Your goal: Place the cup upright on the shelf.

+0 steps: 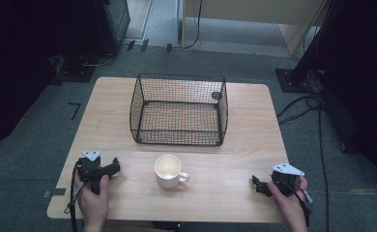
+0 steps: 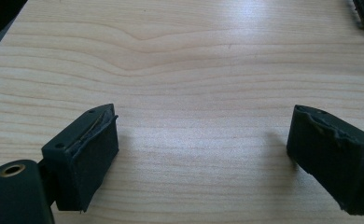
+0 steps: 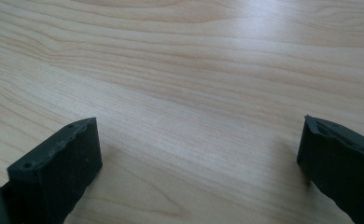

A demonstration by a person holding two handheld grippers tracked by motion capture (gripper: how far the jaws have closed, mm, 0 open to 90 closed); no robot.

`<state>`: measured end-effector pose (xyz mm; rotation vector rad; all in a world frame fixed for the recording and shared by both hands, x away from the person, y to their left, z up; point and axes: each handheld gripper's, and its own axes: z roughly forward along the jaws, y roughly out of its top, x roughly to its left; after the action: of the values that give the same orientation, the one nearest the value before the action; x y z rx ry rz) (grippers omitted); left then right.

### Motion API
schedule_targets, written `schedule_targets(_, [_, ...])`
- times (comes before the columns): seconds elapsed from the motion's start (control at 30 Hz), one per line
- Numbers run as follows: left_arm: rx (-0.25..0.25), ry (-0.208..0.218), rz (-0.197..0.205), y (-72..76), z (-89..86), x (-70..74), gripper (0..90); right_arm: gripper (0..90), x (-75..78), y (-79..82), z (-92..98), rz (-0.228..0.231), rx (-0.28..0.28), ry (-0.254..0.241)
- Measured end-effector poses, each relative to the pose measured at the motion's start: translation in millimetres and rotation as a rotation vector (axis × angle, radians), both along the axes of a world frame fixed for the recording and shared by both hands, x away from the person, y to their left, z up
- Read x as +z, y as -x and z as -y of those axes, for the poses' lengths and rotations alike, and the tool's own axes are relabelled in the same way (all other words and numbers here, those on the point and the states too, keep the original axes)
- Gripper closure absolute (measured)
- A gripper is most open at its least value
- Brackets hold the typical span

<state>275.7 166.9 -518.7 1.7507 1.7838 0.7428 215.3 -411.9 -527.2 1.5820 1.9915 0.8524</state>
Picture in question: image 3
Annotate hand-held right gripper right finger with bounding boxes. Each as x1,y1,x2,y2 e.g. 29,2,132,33
296,115,364,224

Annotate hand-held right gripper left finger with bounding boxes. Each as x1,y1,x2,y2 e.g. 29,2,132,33
1,117,104,224

